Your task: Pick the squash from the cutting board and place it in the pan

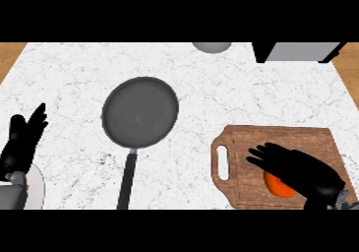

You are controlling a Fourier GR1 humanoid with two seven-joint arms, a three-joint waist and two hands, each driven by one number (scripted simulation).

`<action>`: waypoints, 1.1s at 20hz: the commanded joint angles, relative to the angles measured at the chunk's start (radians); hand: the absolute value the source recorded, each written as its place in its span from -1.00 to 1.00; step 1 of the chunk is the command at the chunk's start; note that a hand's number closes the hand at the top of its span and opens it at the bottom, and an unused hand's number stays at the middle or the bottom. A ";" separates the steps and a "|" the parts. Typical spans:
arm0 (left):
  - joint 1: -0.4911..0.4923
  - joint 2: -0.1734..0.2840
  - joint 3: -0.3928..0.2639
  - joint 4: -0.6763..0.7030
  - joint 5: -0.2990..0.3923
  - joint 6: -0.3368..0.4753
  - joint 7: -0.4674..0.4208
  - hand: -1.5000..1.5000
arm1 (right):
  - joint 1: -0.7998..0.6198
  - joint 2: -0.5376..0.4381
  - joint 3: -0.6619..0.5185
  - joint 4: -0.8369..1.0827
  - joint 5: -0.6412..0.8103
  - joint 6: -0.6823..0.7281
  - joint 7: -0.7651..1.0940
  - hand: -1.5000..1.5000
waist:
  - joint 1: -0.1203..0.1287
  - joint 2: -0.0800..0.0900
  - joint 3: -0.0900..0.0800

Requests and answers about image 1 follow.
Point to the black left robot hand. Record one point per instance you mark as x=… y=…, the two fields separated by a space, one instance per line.
x=19 y=147

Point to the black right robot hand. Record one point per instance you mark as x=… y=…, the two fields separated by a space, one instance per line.
x=304 y=170

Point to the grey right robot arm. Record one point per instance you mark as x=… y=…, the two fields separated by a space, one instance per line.
x=349 y=201

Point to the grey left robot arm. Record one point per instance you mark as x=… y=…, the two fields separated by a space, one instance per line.
x=16 y=190

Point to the orange squash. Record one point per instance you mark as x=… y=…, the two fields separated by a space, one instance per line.
x=279 y=187

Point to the brown wooden cutting board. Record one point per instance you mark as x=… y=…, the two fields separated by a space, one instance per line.
x=245 y=170

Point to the dark grey frying pan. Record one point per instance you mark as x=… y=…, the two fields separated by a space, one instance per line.
x=138 y=114

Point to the grey and black appliance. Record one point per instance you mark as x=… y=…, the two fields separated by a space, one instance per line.
x=298 y=51

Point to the grey round object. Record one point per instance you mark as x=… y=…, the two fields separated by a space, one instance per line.
x=212 y=47

